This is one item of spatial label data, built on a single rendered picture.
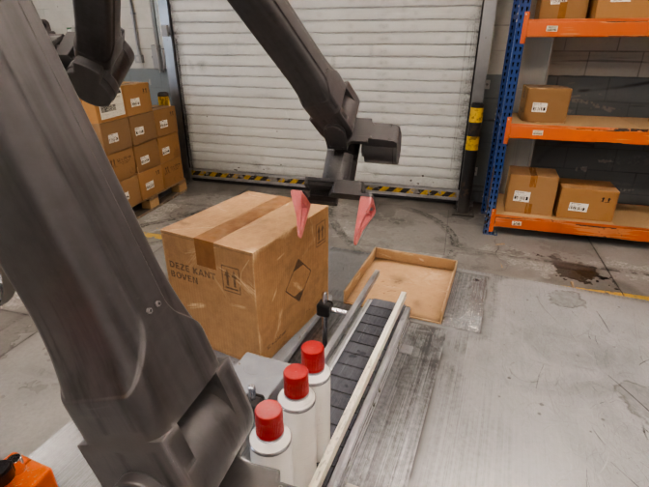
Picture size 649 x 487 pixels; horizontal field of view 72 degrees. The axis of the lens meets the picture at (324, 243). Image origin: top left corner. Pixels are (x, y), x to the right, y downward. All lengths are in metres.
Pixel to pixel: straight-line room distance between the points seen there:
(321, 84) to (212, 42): 4.35
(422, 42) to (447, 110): 0.64
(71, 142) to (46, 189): 0.03
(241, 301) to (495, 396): 0.54
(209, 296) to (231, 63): 4.10
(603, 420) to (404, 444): 0.38
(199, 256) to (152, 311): 0.70
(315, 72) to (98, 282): 0.51
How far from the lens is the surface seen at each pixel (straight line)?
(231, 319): 0.95
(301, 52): 0.66
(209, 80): 5.06
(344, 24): 4.51
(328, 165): 0.77
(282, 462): 0.59
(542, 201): 3.99
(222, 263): 0.89
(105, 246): 0.22
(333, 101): 0.70
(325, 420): 0.71
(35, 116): 0.22
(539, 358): 1.13
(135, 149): 4.31
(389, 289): 1.28
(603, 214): 4.10
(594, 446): 0.97
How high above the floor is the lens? 1.48
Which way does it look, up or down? 25 degrees down
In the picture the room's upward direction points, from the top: straight up
